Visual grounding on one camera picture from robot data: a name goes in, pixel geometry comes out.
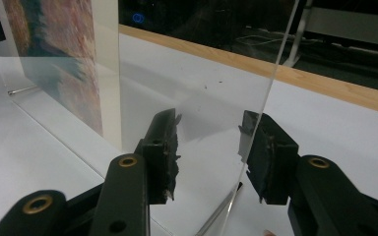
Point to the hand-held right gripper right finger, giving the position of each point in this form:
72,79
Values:
270,157

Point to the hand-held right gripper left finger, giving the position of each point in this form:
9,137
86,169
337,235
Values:
159,157

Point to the metal frame stand pin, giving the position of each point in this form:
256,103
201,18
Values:
220,209
23,89

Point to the clear acrylic photo frame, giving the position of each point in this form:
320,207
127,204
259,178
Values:
193,65

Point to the photo card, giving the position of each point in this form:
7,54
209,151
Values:
69,65

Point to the white table sheet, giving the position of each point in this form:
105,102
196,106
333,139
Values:
325,131

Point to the white metal desk frame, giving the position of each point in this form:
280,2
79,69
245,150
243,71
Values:
347,26

